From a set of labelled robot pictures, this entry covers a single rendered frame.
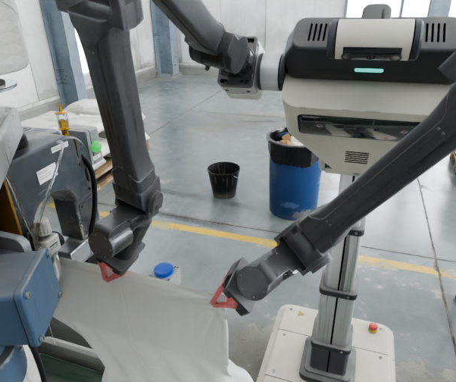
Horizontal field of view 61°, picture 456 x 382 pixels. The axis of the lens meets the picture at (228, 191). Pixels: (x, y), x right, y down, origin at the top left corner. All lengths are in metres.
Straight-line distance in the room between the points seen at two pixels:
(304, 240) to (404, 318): 1.84
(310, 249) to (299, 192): 2.37
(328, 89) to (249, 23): 8.01
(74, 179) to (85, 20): 0.51
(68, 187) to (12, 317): 0.47
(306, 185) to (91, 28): 2.58
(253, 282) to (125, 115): 0.32
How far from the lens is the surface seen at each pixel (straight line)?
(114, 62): 0.56
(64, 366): 1.71
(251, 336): 2.19
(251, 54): 0.94
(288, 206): 3.07
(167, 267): 1.25
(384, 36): 0.78
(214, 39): 0.78
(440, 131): 0.48
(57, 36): 6.82
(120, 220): 0.73
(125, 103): 0.60
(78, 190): 1.00
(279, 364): 1.75
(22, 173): 0.87
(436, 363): 2.29
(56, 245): 0.88
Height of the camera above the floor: 1.61
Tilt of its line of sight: 27 degrees down
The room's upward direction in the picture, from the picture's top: 1 degrees counter-clockwise
